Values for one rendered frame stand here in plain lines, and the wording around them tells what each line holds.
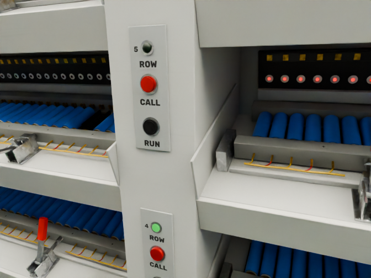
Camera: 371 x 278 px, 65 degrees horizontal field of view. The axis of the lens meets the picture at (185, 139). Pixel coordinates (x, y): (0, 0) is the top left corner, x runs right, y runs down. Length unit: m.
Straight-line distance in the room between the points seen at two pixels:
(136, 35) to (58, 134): 0.21
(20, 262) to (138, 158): 0.34
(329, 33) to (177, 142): 0.16
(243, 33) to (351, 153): 0.16
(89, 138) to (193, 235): 0.19
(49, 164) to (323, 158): 0.34
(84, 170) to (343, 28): 0.32
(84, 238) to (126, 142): 0.26
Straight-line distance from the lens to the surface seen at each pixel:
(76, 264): 0.55
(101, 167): 0.39
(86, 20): 0.34
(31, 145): 0.48
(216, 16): 0.28
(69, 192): 0.42
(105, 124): 0.45
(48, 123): 0.52
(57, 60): 0.59
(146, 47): 0.29
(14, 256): 0.62
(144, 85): 0.29
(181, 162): 0.30
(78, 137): 0.43
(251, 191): 0.32
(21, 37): 0.42
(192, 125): 0.28
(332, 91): 0.43
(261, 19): 0.27
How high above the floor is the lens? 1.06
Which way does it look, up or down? 16 degrees down
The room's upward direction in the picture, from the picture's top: 1 degrees counter-clockwise
